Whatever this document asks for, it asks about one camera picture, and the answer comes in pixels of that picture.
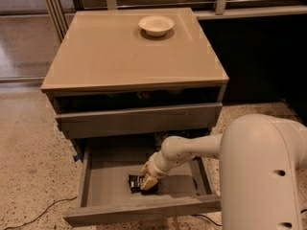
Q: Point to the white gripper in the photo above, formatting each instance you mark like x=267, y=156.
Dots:
x=154, y=167

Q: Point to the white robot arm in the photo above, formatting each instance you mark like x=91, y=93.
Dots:
x=258, y=156

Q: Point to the small can in drawer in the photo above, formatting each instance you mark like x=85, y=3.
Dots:
x=159, y=138

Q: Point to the open grey middle drawer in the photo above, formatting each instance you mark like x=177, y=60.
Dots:
x=104, y=194

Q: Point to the closed grey top drawer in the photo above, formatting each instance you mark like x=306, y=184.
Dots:
x=138, y=120

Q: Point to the grey drawer cabinet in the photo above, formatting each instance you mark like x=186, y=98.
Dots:
x=107, y=62

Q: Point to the blue tape piece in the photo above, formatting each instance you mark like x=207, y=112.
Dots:
x=76, y=158

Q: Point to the white ceramic bowl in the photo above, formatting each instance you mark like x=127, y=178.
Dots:
x=156, y=25

